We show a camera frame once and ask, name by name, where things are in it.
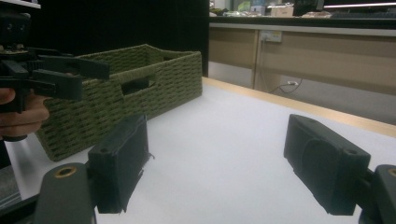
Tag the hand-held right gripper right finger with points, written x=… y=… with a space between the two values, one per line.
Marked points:
x=323 y=165

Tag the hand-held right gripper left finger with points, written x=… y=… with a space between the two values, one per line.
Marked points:
x=120 y=168

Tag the green woven basket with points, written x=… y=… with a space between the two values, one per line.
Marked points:
x=124 y=102

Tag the white shelf board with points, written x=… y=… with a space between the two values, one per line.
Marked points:
x=18 y=3

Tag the black curtain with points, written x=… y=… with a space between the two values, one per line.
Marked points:
x=124 y=25

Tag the long wooden counter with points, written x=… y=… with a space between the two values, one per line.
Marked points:
x=327 y=53

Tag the black keyboard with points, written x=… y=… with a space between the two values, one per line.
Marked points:
x=362 y=14

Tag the dark monitor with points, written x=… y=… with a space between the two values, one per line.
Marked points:
x=308 y=6

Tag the cardboard box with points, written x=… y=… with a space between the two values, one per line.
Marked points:
x=282 y=11

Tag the white wall socket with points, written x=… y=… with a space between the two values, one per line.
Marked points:
x=271 y=36

